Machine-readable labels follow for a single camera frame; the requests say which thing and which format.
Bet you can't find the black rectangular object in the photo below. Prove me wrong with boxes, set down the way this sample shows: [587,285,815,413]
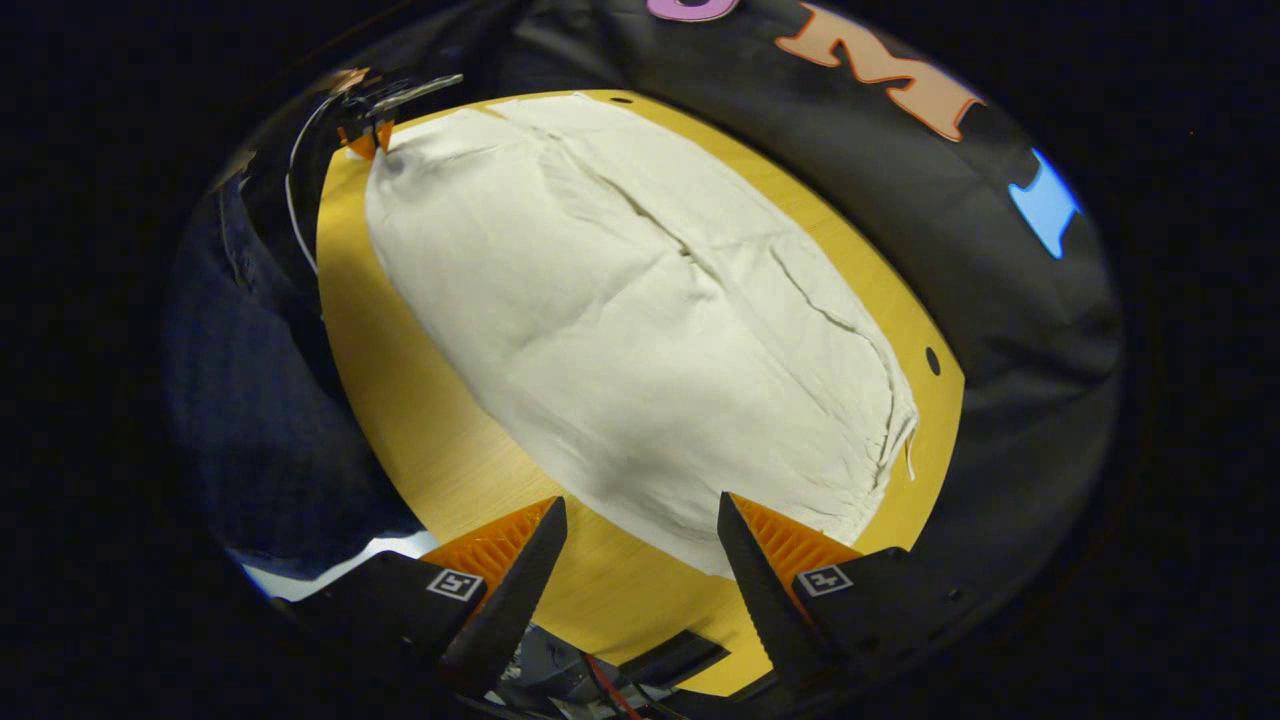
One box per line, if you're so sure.
[615,628,733,693]

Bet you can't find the black backdrop cloth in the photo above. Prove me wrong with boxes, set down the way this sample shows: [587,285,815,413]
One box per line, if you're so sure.
[380,0,1126,641]

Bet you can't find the red cable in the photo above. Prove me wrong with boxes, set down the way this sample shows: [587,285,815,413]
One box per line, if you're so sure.
[583,652,646,720]

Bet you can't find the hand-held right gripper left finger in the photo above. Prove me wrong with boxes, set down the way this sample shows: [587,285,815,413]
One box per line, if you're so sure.
[290,496,569,699]

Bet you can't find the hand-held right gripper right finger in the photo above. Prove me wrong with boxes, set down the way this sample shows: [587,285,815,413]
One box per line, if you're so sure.
[716,491,986,691]

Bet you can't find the cream white jeans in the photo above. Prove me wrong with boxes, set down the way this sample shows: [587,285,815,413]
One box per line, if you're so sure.
[364,93,919,579]

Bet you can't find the white cable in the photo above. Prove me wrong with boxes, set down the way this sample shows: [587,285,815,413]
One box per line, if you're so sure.
[284,92,346,278]

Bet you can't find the person's dark blue clothing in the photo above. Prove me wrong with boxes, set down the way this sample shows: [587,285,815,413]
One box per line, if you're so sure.
[165,170,423,583]

